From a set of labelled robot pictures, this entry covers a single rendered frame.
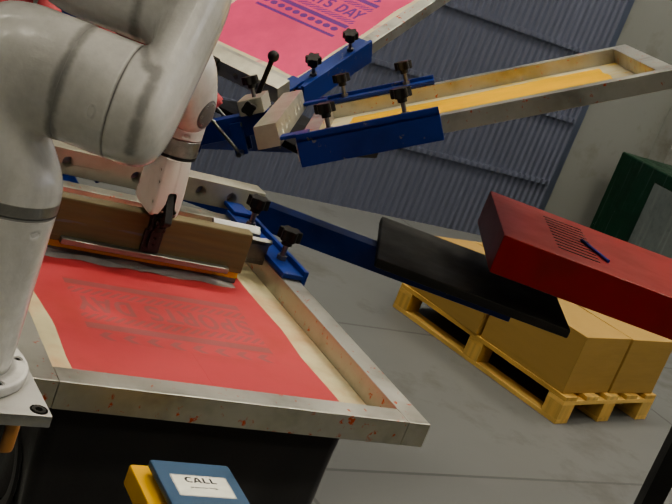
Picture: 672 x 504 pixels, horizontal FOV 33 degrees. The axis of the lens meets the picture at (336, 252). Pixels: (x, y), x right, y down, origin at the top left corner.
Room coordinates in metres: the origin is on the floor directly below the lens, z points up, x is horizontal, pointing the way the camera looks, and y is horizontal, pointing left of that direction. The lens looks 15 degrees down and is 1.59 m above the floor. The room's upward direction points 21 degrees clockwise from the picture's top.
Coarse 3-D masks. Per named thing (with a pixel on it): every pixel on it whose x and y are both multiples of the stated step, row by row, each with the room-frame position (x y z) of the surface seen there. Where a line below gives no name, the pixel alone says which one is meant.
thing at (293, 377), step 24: (168, 288) 1.74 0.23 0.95; (192, 288) 1.78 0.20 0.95; (216, 288) 1.82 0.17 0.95; (240, 288) 1.87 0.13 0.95; (264, 312) 1.79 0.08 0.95; (264, 336) 1.69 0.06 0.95; (216, 360) 1.53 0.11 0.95; (240, 360) 1.56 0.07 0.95; (288, 360) 1.63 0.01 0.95; (216, 384) 1.45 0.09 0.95; (240, 384) 1.48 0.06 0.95; (264, 384) 1.51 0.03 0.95; (288, 384) 1.54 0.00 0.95; (312, 384) 1.57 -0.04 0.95
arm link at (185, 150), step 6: (168, 144) 1.74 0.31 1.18; (174, 144) 1.74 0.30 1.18; (180, 144) 1.74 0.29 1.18; (186, 144) 1.75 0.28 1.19; (192, 144) 1.76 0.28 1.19; (198, 144) 1.77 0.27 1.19; (168, 150) 1.74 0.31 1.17; (174, 150) 1.74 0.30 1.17; (180, 150) 1.75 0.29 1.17; (186, 150) 1.75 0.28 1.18; (192, 150) 1.76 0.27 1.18; (198, 150) 1.78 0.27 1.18; (174, 156) 1.74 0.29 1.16; (180, 156) 1.75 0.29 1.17; (186, 156) 1.75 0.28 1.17; (192, 156) 1.76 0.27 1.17
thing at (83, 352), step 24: (48, 264) 1.64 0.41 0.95; (72, 264) 1.68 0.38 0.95; (96, 264) 1.72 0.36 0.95; (48, 288) 1.55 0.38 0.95; (144, 288) 1.70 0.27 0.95; (48, 312) 1.47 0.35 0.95; (72, 312) 1.50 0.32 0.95; (72, 336) 1.42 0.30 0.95; (72, 360) 1.35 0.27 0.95; (96, 360) 1.38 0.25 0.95; (120, 360) 1.41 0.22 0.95; (144, 360) 1.43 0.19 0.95; (168, 360) 1.46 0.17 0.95; (192, 360) 1.49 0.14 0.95
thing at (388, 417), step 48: (96, 192) 1.97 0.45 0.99; (288, 288) 1.86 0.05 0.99; (336, 336) 1.70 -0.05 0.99; (48, 384) 1.20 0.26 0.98; (96, 384) 1.24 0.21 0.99; (144, 384) 1.28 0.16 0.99; (192, 384) 1.33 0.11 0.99; (384, 384) 1.58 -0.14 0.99; (288, 432) 1.38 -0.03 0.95; (336, 432) 1.42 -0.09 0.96; (384, 432) 1.46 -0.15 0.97
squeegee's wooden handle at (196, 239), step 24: (72, 216) 1.70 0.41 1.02; (96, 216) 1.72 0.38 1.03; (120, 216) 1.74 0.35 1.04; (144, 216) 1.76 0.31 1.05; (96, 240) 1.73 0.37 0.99; (120, 240) 1.75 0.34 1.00; (168, 240) 1.79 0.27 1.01; (192, 240) 1.81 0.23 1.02; (216, 240) 1.83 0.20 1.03; (240, 240) 1.85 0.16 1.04; (240, 264) 1.86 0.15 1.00
